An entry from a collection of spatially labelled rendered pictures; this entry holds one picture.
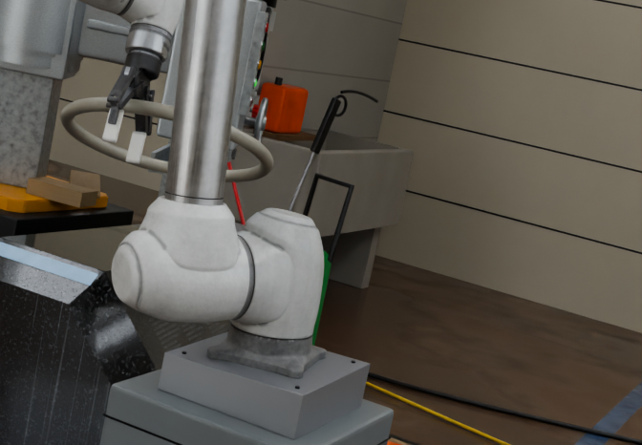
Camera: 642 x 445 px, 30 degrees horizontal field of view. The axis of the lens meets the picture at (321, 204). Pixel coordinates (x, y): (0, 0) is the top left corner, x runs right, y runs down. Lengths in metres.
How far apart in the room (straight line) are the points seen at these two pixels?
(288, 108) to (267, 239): 4.49
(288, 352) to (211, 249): 0.26
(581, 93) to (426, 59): 1.09
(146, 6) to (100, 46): 1.41
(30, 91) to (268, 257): 2.00
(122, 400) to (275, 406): 0.28
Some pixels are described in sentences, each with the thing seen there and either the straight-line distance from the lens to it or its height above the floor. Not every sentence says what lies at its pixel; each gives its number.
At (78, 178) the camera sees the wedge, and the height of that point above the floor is 0.82.
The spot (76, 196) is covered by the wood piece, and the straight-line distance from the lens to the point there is 3.83.
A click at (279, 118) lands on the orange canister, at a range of 6.55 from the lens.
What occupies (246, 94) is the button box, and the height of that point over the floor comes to 1.27.
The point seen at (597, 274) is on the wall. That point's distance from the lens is 7.93.
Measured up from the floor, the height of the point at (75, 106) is 1.22.
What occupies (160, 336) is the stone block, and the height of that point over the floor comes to 0.66.
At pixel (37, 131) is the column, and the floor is 0.97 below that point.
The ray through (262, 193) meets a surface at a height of 0.58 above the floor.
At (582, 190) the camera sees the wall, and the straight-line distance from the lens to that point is 7.91.
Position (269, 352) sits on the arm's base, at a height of 0.91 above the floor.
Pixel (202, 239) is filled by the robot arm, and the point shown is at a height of 1.11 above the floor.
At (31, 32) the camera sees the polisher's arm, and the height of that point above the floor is 1.28.
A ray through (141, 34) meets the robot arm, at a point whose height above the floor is 1.40.
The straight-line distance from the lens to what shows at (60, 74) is 3.92.
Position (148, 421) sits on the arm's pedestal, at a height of 0.76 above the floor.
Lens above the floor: 1.50
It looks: 8 degrees down
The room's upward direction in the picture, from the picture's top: 12 degrees clockwise
